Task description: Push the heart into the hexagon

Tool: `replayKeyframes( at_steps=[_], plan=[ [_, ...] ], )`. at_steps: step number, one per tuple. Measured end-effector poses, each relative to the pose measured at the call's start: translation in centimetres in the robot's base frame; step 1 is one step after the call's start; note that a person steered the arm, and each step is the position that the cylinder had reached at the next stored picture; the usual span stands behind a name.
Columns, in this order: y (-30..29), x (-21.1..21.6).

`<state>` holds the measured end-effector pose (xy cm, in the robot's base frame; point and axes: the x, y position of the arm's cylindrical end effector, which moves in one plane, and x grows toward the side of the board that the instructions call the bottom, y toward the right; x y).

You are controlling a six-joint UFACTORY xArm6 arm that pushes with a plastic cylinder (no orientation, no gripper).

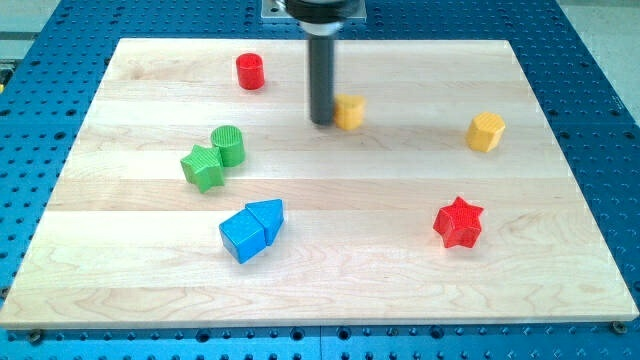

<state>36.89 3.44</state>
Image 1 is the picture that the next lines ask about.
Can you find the red star block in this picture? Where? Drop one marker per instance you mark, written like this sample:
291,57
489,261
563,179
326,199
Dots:
459,223

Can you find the green cylinder block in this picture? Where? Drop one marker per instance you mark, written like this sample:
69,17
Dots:
228,139

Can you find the green star block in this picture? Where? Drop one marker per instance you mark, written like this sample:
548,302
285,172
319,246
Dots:
203,168

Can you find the yellow heart block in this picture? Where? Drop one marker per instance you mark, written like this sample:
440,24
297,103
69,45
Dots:
349,111

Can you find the yellow hexagon block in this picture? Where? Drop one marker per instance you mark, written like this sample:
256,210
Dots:
485,131

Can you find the light wooden board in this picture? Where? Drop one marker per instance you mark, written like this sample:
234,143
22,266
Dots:
127,242

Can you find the blue cube block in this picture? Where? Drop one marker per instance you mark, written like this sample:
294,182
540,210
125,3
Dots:
243,236

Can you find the silver metal mounting plate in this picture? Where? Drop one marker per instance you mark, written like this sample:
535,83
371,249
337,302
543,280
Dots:
274,11

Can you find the red cylinder block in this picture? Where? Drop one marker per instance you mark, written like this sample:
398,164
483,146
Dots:
250,71

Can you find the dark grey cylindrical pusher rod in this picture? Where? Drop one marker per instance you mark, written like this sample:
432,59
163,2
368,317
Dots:
321,79

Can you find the blue triangle block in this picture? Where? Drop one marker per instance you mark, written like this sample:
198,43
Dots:
270,214

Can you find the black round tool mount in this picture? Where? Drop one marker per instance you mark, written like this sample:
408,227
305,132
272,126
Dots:
321,17

